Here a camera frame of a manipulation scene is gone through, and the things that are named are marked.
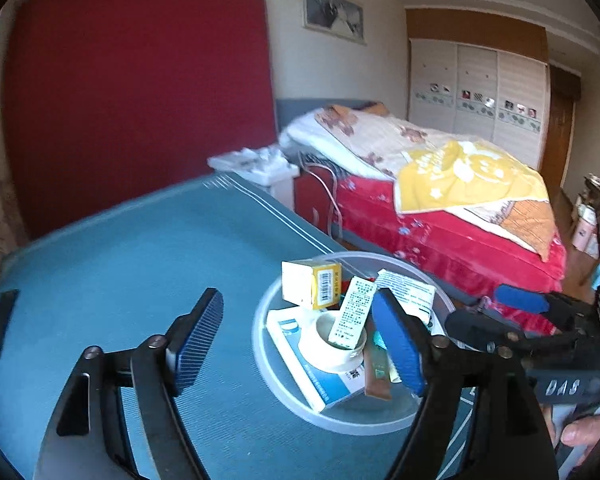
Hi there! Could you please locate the clear plastic basin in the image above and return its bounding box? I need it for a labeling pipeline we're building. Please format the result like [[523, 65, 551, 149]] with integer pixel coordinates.
[[251, 252, 459, 435]]

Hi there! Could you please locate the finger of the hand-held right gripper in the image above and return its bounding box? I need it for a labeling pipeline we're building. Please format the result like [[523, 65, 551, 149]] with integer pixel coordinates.
[[445, 309, 582, 367], [495, 283, 589, 334]]

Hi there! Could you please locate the brown wooden door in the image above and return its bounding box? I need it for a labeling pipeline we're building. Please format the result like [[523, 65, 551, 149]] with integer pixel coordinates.
[[545, 65, 581, 201]]

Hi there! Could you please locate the person's right hand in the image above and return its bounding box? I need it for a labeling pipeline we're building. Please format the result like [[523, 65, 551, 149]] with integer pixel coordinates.
[[561, 411, 600, 448]]

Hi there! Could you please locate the flat white printed box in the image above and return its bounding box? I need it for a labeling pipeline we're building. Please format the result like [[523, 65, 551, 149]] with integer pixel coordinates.
[[376, 269, 437, 323]]

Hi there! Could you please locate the white bedside cabinet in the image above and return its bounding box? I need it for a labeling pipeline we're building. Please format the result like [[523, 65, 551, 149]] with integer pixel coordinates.
[[207, 146, 301, 213]]

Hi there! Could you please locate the framed wall picture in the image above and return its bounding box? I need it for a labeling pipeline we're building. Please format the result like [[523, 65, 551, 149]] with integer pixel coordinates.
[[300, 0, 367, 46]]

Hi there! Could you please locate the white cube medicine box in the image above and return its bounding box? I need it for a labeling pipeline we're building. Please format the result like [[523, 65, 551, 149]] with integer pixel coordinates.
[[281, 259, 343, 311]]

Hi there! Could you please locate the slim white printed box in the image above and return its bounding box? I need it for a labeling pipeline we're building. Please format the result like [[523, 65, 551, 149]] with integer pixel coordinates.
[[328, 276, 378, 352]]

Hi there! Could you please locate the bed with red sheet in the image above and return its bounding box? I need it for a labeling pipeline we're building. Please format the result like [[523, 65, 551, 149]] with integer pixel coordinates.
[[295, 160, 568, 331]]

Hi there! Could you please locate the white cup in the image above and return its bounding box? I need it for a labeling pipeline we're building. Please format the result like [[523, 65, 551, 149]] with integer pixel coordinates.
[[299, 310, 369, 375]]

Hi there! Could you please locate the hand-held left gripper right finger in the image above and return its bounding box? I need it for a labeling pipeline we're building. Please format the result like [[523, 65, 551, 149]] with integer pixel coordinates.
[[371, 287, 563, 480]]

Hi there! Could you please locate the teal desktop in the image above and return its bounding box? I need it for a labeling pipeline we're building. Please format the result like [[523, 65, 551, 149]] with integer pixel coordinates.
[[0, 172, 476, 480]]

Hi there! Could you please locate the rose gold cosmetic tube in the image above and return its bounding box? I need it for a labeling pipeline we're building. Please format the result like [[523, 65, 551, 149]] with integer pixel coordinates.
[[364, 320, 394, 402]]

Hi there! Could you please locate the white wardrobe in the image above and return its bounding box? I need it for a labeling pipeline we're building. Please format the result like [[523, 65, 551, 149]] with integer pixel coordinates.
[[405, 7, 551, 171]]

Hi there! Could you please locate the yellow blanket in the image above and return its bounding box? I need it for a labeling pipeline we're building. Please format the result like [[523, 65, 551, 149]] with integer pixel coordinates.
[[394, 140, 548, 216]]

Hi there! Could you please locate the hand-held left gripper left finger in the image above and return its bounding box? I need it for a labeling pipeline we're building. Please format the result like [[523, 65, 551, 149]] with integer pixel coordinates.
[[32, 287, 226, 480]]

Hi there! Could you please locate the white bedding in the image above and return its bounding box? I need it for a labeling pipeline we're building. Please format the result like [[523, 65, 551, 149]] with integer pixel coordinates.
[[279, 110, 396, 181]]

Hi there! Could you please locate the red upright mattress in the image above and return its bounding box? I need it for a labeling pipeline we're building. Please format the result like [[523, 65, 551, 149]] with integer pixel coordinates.
[[2, 0, 276, 241]]

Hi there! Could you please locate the grey bed headboard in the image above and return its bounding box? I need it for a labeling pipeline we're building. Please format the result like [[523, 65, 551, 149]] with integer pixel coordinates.
[[275, 97, 381, 133]]

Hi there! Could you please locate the white cable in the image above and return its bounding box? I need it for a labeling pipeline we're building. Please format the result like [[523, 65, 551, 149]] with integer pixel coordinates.
[[300, 155, 347, 242]]

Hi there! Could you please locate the blue and white box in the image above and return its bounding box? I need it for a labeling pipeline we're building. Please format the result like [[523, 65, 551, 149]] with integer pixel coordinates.
[[266, 306, 367, 414]]

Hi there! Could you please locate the patterned beige curtain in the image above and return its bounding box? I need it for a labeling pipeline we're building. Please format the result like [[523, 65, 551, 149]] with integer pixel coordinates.
[[0, 175, 31, 281]]

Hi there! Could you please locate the floral quilt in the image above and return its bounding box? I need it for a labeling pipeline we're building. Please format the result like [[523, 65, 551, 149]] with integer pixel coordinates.
[[285, 102, 556, 261]]

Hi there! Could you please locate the black phone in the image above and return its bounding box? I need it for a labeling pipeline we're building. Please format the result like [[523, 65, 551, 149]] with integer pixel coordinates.
[[0, 289, 20, 360]]

